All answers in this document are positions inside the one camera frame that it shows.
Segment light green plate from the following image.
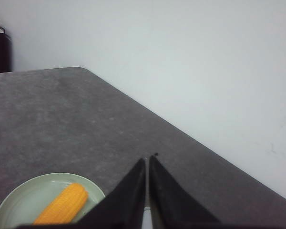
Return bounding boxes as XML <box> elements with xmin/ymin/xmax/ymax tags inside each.
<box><xmin>0</xmin><ymin>173</ymin><xmax>105</xmax><ymax>229</ymax></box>

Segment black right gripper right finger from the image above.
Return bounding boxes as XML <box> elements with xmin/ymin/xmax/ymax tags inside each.
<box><xmin>149</xmin><ymin>156</ymin><xmax>222</xmax><ymax>229</ymax></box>

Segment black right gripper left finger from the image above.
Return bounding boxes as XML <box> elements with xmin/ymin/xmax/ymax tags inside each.
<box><xmin>76</xmin><ymin>159</ymin><xmax>146</xmax><ymax>229</ymax></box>

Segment dark object at table corner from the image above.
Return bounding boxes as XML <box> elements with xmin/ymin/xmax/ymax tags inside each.
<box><xmin>0</xmin><ymin>15</ymin><xmax>13</xmax><ymax>74</ymax></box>

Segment yellow corn cob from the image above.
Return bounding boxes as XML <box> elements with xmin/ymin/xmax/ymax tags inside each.
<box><xmin>33</xmin><ymin>183</ymin><xmax>88</xmax><ymax>225</ymax></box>

